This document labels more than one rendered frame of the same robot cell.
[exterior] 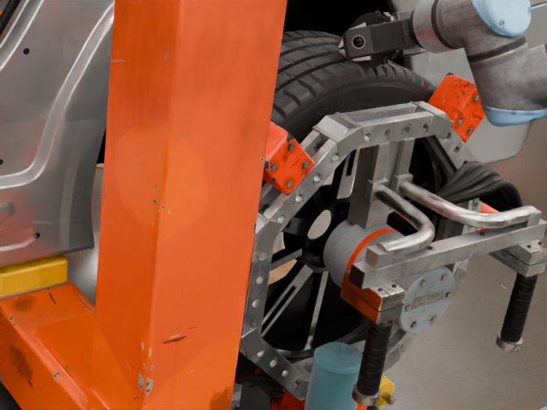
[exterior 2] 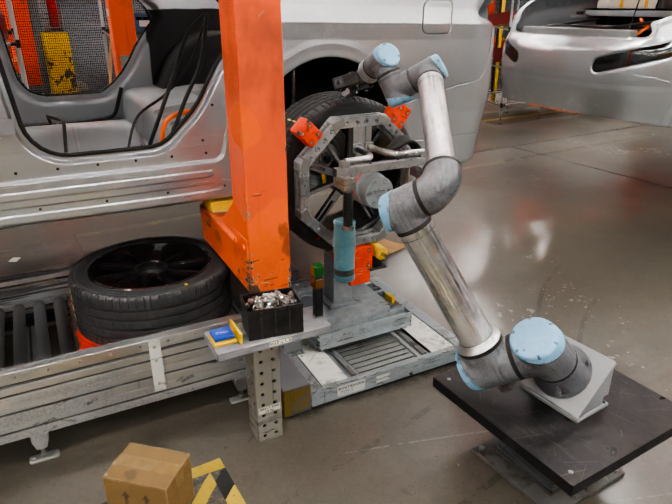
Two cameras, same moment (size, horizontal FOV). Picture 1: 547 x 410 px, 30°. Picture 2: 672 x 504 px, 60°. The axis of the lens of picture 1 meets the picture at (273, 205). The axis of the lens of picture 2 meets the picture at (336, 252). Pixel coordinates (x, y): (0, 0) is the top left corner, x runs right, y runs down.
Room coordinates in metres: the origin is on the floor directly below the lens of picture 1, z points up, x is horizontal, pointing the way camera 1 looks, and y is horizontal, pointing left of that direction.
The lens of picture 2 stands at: (-0.67, -0.59, 1.52)
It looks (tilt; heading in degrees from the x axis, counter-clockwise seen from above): 23 degrees down; 13
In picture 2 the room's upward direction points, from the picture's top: straight up
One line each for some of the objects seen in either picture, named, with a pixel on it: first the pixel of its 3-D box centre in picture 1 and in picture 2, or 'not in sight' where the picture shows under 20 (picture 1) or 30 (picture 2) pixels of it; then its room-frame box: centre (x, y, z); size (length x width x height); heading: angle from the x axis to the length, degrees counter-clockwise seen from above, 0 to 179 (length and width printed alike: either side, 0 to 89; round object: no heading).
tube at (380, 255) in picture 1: (382, 201); (350, 146); (1.47, -0.17, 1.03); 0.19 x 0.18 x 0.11; 40
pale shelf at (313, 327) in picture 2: not in sight; (268, 331); (1.06, 0.04, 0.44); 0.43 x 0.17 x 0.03; 130
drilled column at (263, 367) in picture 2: not in sight; (263, 386); (1.04, 0.07, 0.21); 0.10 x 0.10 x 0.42; 40
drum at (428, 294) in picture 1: (387, 272); (366, 186); (1.57, -0.21, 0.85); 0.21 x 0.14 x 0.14; 40
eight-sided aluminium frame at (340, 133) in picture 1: (360, 253); (357, 181); (1.62, -0.17, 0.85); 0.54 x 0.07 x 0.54; 130
